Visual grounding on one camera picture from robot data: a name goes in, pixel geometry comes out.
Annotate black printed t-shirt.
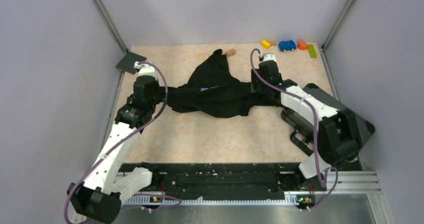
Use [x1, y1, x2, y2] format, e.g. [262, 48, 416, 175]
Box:
[160, 49, 281, 118]

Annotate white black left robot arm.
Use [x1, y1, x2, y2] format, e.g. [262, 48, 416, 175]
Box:
[63, 62, 169, 223]

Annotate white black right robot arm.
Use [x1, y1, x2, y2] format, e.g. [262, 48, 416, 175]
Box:
[251, 52, 363, 190]

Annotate yellow toy block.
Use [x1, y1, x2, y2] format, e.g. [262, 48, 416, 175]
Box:
[260, 40, 271, 49]

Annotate blue toy car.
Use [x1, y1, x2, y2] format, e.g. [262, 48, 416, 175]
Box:
[278, 40, 296, 52]

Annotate dark grey building baseplate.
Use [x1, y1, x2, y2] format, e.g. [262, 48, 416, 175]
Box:
[115, 52, 147, 75]

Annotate orange toy piece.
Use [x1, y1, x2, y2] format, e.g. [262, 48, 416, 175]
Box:
[296, 38, 309, 51]

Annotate brown wooden block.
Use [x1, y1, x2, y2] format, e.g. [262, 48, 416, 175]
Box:
[225, 49, 236, 57]

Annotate green toy block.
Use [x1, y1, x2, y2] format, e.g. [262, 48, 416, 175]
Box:
[307, 44, 317, 59]

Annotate black hard case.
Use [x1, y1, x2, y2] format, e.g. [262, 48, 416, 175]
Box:
[281, 83, 375, 156]

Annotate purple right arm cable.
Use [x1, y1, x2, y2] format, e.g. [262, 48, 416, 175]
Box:
[250, 48, 339, 203]

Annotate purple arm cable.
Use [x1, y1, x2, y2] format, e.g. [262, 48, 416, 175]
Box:
[250, 48, 339, 203]
[63, 61, 169, 224]

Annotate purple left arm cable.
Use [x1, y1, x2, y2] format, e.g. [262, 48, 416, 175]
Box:
[63, 61, 169, 224]

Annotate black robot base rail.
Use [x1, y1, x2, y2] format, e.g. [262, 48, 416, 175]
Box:
[118, 162, 325, 200]

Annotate white cable duct strip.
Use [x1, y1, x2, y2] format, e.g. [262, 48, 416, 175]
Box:
[124, 192, 315, 206]

